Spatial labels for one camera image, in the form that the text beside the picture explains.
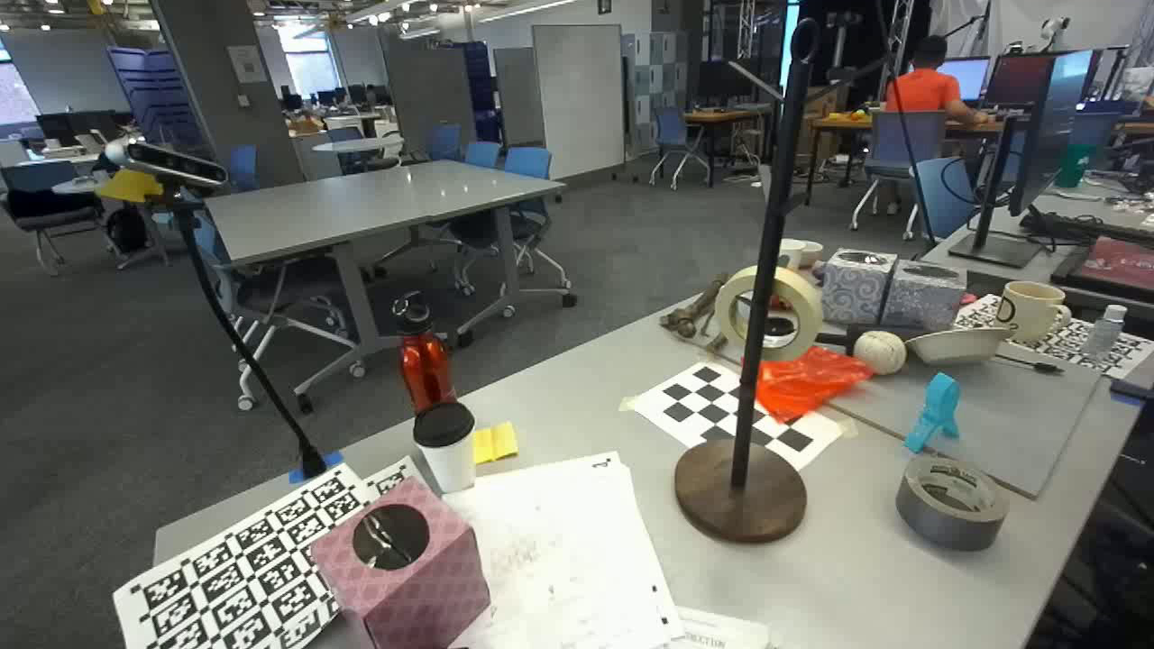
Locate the beige masking tape roll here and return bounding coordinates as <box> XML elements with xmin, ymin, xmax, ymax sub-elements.
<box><xmin>712</xmin><ymin>262</ymin><xmax>828</xmax><ymax>364</ymax></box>

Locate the black pole rack wooden base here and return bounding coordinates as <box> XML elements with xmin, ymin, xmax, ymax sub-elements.
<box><xmin>670</xmin><ymin>0</ymin><xmax>828</xmax><ymax>548</ymax></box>

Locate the blue tape patch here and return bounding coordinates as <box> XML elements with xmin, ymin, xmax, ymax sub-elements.
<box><xmin>286</xmin><ymin>448</ymin><xmax>351</xmax><ymax>491</ymax></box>

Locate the black white checkerboard sheet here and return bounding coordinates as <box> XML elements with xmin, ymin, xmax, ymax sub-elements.
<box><xmin>620</xmin><ymin>357</ymin><xmax>847</xmax><ymax>473</ymax></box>

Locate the yellow sticky note pad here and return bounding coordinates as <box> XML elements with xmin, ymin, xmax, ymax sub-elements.
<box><xmin>468</xmin><ymin>418</ymin><xmax>523</xmax><ymax>467</ymax></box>

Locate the red bottle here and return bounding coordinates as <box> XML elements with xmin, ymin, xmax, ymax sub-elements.
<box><xmin>395</xmin><ymin>333</ymin><xmax>458</xmax><ymax>418</ymax></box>

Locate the white cup black lid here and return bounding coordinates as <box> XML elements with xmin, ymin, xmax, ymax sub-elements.
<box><xmin>410</xmin><ymin>400</ymin><xmax>480</xmax><ymax>497</ymax></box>

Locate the white paper sheet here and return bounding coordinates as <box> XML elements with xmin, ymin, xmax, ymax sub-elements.
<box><xmin>442</xmin><ymin>449</ymin><xmax>684</xmax><ymax>649</ymax></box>

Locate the white whiteboard panel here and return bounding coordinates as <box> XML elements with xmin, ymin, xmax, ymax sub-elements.
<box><xmin>531</xmin><ymin>21</ymin><xmax>629</xmax><ymax>182</ymax></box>

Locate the small white bowl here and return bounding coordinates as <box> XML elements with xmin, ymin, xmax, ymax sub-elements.
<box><xmin>775</xmin><ymin>233</ymin><xmax>828</xmax><ymax>274</ymax></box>

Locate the orange plastic bag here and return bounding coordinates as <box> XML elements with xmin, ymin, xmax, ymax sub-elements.
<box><xmin>754</xmin><ymin>342</ymin><xmax>877</xmax><ymax>424</ymax></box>

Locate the grey office table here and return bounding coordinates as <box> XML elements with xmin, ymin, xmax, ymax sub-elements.
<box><xmin>203</xmin><ymin>157</ymin><xmax>571</xmax><ymax>412</ymax></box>

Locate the patterned white tissue box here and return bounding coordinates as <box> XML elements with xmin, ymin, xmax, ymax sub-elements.
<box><xmin>817</xmin><ymin>246</ymin><xmax>900</xmax><ymax>333</ymax></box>
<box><xmin>885</xmin><ymin>257</ymin><xmax>971</xmax><ymax>336</ymax></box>

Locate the white ball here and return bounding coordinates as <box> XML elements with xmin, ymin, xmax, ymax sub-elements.
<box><xmin>850</xmin><ymin>327</ymin><xmax>909</xmax><ymax>377</ymax></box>

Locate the pink tissue box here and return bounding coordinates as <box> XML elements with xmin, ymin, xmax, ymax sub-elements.
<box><xmin>305</xmin><ymin>480</ymin><xmax>494</xmax><ymax>649</ymax></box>

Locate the blue plastic clamp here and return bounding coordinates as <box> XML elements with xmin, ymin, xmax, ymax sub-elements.
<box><xmin>900</xmin><ymin>367</ymin><xmax>968</xmax><ymax>459</ymax></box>

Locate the grey blue office chair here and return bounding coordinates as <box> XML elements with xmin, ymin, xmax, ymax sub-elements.
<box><xmin>847</xmin><ymin>108</ymin><xmax>952</xmax><ymax>242</ymax></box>

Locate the grey bowl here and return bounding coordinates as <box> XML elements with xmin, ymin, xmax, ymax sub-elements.
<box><xmin>904</xmin><ymin>319</ymin><xmax>1016</xmax><ymax>372</ymax></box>

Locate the person in orange shirt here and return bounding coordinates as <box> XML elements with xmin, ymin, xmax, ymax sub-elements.
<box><xmin>885</xmin><ymin>32</ymin><xmax>983</xmax><ymax>117</ymax></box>

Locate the large fiducial tag sheet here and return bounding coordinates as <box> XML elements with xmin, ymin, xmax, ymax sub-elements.
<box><xmin>113</xmin><ymin>459</ymin><xmax>426</xmax><ymax>649</ymax></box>

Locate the cream mug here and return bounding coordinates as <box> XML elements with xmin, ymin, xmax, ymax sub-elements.
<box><xmin>994</xmin><ymin>277</ymin><xmax>1075</xmax><ymax>351</ymax></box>

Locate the grey table mat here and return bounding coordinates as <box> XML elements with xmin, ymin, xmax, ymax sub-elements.
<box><xmin>827</xmin><ymin>345</ymin><xmax>1107</xmax><ymax>501</ymax></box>

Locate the laptop with blue screen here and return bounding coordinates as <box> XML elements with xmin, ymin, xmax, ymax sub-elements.
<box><xmin>933</xmin><ymin>55</ymin><xmax>994</xmax><ymax>105</ymax></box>

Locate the yellow object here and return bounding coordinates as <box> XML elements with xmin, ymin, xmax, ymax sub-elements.
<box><xmin>95</xmin><ymin>167</ymin><xmax>167</xmax><ymax>209</ymax></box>

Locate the small fiducial tag sheet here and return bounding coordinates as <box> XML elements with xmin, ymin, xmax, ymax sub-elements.
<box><xmin>952</xmin><ymin>292</ymin><xmax>1154</xmax><ymax>381</ymax></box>

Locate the dark screen monitor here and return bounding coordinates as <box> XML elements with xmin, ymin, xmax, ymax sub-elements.
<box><xmin>983</xmin><ymin>46</ymin><xmax>1064</xmax><ymax>113</ymax></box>

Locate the small white bottle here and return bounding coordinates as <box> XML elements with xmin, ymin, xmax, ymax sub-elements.
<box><xmin>1082</xmin><ymin>299</ymin><xmax>1131</xmax><ymax>364</ymax></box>

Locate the black office chair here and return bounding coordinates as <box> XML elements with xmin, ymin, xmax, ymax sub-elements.
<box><xmin>0</xmin><ymin>175</ymin><xmax>117</xmax><ymax>274</ymax></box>

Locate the red black flat box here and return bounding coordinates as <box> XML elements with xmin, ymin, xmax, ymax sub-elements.
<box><xmin>1054</xmin><ymin>232</ymin><xmax>1154</xmax><ymax>304</ymax></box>

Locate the brown rope bundle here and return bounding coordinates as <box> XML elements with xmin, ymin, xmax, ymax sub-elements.
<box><xmin>659</xmin><ymin>281</ymin><xmax>737</xmax><ymax>357</ymax></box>

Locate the black gooseneck camera stand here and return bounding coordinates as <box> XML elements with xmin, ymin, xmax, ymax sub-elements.
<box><xmin>167</xmin><ymin>186</ymin><xmax>332</xmax><ymax>480</ymax></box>

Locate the grey duct tape roll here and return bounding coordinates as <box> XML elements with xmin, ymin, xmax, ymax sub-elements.
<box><xmin>893</xmin><ymin>449</ymin><xmax>1009</xmax><ymax>556</ymax></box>

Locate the black stereo camera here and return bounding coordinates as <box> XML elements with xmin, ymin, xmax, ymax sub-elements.
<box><xmin>100</xmin><ymin>135</ymin><xmax>231</xmax><ymax>193</ymax></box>

